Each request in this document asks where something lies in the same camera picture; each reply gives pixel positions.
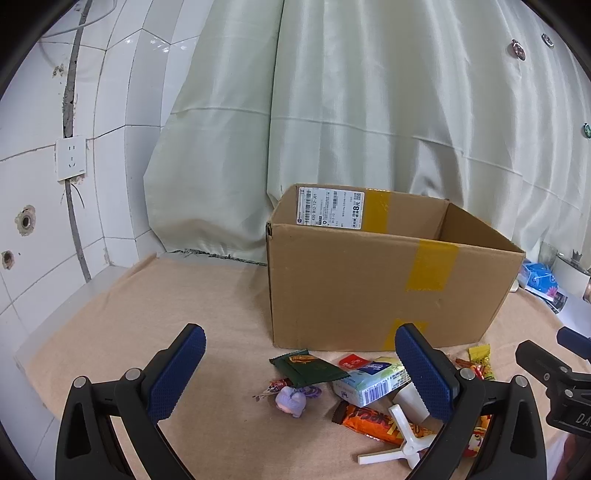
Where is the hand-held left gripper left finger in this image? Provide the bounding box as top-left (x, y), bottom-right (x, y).
top-left (55, 323), bottom-right (207, 480)

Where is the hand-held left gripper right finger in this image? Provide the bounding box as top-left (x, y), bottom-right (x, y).
top-left (394, 323), bottom-right (548, 480)

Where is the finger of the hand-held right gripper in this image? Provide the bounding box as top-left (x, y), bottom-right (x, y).
top-left (556, 327), bottom-right (591, 361)
top-left (516, 340), bottom-right (578, 394)

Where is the white plastic gadget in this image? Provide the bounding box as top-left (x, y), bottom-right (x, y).
top-left (358, 404), bottom-right (437, 469)

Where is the cardboard box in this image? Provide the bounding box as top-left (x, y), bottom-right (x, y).
top-left (266, 184), bottom-right (527, 350)

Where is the small white box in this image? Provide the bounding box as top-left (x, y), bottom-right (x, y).
top-left (392, 385), bottom-right (428, 425)

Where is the tissue pack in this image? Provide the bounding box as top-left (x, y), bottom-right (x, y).
top-left (332, 356), bottom-right (411, 407)

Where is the yellow candy packet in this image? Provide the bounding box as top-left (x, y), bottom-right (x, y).
top-left (468, 345), bottom-right (497, 381)

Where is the white cup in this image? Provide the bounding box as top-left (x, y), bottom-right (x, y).
top-left (551, 251), bottom-right (591, 298)

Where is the orange snack bar wrapper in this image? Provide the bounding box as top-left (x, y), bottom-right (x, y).
top-left (332, 401), bottom-right (439, 455)

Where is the blue tissue package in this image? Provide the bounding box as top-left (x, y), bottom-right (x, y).
top-left (517, 261), bottom-right (568, 315)

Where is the beige tablecloth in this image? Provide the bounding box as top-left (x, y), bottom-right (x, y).
top-left (14, 251), bottom-right (591, 480)

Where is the wrapped lollipop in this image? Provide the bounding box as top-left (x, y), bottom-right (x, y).
top-left (253, 377), bottom-right (296, 401)

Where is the green snack packet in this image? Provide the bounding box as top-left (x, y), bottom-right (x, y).
top-left (270, 351), bottom-right (347, 386)

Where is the pale green curtain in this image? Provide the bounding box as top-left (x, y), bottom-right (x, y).
top-left (143, 0), bottom-right (591, 266)

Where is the round wall pipe opening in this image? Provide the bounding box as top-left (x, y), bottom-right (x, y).
top-left (14, 205), bottom-right (37, 237)

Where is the white wall socket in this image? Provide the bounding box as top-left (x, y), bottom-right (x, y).
top-left (55, 135), bottom-right (87, 182)

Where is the white wall cable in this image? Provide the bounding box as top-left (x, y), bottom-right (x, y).
top-left (39, 0), bottom-right (122, 38)

